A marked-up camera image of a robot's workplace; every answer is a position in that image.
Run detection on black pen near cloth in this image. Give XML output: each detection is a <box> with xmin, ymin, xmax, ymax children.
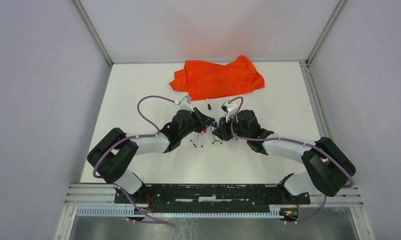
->
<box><xmin>206</xmin><ymin>98</ymin><xmax>212</xmax><ymax>110</ymax></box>

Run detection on orange cloth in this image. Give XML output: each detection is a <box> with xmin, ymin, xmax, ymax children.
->
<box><xmin>169</xmin><ymin>55</ymin><xmax>265</xmax><ymax>101</ymax></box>

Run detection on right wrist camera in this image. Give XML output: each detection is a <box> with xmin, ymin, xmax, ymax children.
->
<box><xmin>221</xmin><ymin>101</ymin><xmax>238</xmax><ymax>116</ymax></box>

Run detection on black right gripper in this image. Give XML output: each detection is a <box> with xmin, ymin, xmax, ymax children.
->
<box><xmin>211</xmin><ymin>114</ymin><xmax>250</xmax><ymax>142</ymax></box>

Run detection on black capped white pen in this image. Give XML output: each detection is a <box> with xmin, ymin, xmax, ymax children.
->
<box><xmin>210</xmin><ymin>123</ymin><xmax>215</xmax><ymax>145</ymax></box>

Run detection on aluminium frame rail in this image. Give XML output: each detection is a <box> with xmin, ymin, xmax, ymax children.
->
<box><xmin>64</xmin><ymin>183</ymin><xmax>364</xmax><ymax>208</ymax></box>

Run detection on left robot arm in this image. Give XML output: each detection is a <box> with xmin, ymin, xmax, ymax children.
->
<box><xmin>86</xmin><ymin>108</ymin><xmax>215</xmax><ymax>204</ymax></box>

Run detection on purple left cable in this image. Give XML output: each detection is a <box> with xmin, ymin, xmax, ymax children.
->
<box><xmin>92</xmin><ymin>95</ymin><xmax>188</xmax><ymax>224</ymax></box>

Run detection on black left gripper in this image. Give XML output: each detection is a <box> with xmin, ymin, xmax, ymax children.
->
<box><xmin>179</xmin><ymin>107</ymin><xmax>215</xmax><ymax>140</ymax></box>

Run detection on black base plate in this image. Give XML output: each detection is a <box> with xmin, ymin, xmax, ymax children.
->
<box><xmin>130</xmin><ymin>183</ymin><xmax>311</xmax><ymax>214</ymax></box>

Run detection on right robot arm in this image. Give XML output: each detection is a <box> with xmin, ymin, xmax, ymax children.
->
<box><xmin>212</xmin><ymin>110</ymin><xmax>357</xmax><ymax>204</ymax></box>

